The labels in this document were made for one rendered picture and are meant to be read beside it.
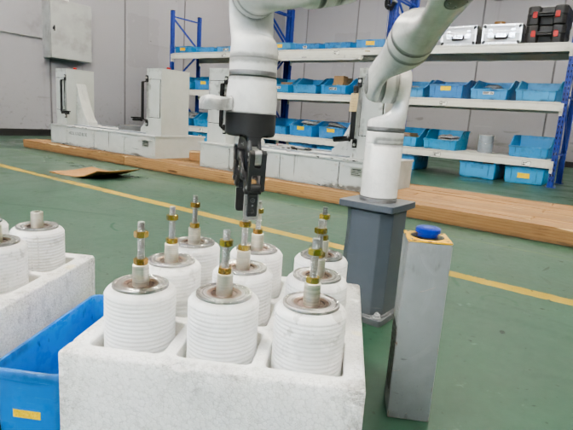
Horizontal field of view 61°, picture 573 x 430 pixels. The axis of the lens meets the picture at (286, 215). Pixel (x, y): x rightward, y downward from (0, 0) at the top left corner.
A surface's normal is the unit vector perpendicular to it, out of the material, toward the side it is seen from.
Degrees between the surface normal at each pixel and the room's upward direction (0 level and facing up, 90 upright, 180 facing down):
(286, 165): 90
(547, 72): 90
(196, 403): 90
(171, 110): 90
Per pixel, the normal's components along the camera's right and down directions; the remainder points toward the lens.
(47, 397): -0.12, 0.22
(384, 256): 0.14, 0.21
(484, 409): 0.07, -0.98
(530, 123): -0.59, 0.12
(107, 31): 0.80, 0.17
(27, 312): 0.99, 0.09
